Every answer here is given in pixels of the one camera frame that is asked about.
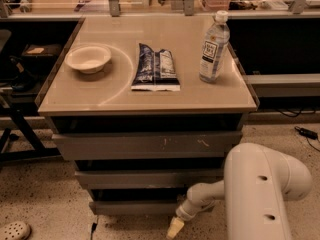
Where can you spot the black power adapter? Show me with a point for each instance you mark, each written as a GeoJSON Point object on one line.
{"type": "Point", "coordinates": [306, 133]}

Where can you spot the grey middle drawer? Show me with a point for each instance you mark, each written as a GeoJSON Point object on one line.
{"type": "Point", "coordinates": [147, 179]}

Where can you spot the grey drawer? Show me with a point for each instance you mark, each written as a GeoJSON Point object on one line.
{"type": "Point", "coordinates": [136, 201]}
{"type": "Point", "coordinates": [147, 179]}
{"type": "Point", "coordinates": [146, 145]}

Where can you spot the white perforated clog shoe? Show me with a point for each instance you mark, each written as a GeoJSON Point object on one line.
{"type": "Point", "coordinates": [18, 230]}

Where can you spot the grey bottom drawer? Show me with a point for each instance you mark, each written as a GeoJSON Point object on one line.
{"type": "Point", "coordinates": [136, 201]}

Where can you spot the black box with label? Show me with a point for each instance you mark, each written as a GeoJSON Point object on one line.
{"type": "Point", "coordinates": [41, 53]}

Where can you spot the white ceramic bowl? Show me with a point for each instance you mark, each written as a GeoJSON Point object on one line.
{"type": "Point", "coordinates": [88, 59]}

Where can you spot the grey top drawer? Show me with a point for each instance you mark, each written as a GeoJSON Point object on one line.
{"type": "Point", "coordinates": [146, 145]}

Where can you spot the grey drawer cabinet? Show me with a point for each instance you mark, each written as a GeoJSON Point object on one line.
{"type": "Point", "coordinates": [76, 103]}

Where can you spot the clear water bottle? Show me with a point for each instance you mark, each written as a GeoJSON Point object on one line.
{"type": "Point", "coordinates": [214, 47]}

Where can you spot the blue snack bag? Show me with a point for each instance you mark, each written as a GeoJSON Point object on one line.
{"type": "Point", "coordinates": [155, 71]}

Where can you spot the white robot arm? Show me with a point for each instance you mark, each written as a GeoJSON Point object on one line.
{"type": "Point", "coordinates": [257, 181]}

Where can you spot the padded gripper body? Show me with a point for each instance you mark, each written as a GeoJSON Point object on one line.
{"type": "Point", "coordinates": [184, 212]}

